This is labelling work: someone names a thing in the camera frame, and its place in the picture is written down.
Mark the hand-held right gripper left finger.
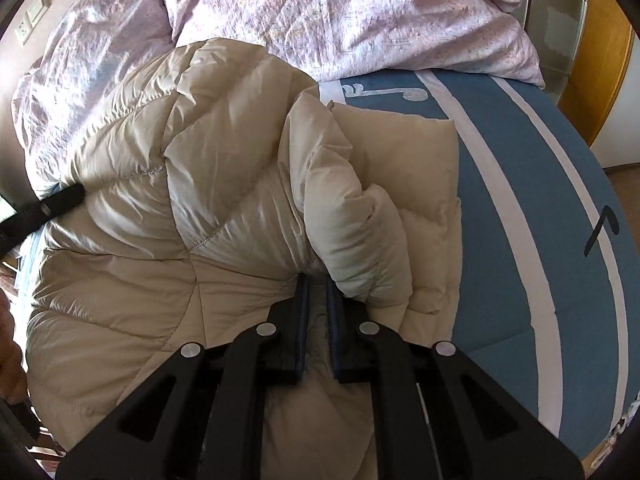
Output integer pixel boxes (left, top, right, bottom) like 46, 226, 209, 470
55, 272, 313, 480

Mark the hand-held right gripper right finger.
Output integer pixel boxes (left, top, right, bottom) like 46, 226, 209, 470
325, 277, 583, 480

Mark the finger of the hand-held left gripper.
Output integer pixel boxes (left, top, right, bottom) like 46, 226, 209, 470
0, 182, 85, 256

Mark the cream down jacket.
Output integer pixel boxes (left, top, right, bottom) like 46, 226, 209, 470
25, 37, 463, 480

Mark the blue white striped bed sheet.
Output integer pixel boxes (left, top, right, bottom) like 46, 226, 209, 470
320, 67, 636, 466

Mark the pink floral duvet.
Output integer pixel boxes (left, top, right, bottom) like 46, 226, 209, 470
12, 0, 546, 196

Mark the grey glass panel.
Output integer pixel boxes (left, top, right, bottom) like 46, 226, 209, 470
522, 0, 593, 96

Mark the white wall socket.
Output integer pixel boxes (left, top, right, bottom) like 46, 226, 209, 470
14, 16, 37, 45

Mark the white wall switch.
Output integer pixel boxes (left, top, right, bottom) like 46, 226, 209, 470
26, 0, 52, 25

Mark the wooden furniture frame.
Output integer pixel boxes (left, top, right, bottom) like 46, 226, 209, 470
555, 0, 636, 148

